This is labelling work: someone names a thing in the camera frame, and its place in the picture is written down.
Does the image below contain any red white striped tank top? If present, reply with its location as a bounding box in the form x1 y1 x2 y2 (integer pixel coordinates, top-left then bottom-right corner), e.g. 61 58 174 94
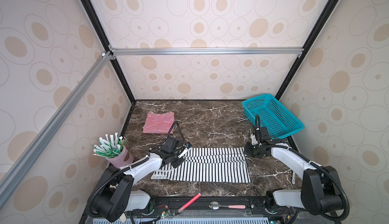
143 112 175 134

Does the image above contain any black white striped tank top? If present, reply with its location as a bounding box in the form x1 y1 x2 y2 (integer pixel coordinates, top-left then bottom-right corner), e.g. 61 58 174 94
151 147 251 183

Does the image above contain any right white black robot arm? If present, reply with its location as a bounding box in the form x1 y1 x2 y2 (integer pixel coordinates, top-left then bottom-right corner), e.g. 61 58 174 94
245 115 350 222

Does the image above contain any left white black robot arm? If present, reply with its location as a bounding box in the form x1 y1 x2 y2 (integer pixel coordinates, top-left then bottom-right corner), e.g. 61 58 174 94
86 121 191 222

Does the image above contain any teal plastic basket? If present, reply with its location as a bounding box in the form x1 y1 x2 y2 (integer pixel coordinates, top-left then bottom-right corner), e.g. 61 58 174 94
242 94 305 139

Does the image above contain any clear plastic fork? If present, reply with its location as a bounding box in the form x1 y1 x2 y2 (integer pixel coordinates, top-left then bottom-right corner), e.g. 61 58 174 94
291 171 296 185

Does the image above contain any pink cup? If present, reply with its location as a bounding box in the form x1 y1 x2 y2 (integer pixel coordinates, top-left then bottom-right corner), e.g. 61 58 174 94
107 147 133 168

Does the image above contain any pink marker pen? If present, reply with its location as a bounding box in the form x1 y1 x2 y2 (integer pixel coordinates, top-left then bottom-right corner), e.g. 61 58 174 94
178 193 201 213

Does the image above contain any green white straws bundle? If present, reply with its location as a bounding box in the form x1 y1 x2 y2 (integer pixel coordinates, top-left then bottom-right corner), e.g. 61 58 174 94
93 132 127 159

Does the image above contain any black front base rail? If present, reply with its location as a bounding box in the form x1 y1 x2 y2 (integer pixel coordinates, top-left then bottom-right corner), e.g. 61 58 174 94
79 195 341 224

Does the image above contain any pink handled metal spoon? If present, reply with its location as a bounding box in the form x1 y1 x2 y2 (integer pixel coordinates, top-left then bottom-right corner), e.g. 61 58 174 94
209 201 246 210

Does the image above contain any horizontal aluminium back rail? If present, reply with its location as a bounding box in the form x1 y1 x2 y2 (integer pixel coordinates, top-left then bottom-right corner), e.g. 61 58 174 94
111 47 304 56

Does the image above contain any diagonal aluminium left rail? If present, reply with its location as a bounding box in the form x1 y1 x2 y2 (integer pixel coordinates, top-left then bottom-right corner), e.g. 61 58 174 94
1 51 112 208

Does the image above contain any right black corner post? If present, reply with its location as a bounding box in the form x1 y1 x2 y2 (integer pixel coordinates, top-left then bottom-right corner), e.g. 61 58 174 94
275 0 340 100

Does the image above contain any black corner post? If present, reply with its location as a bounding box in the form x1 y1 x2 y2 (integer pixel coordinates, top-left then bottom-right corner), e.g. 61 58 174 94
80 0 136 104
275 0 340 100

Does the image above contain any left black corner post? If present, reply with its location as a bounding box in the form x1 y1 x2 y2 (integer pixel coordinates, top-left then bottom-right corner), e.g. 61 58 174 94
80 0 136 104

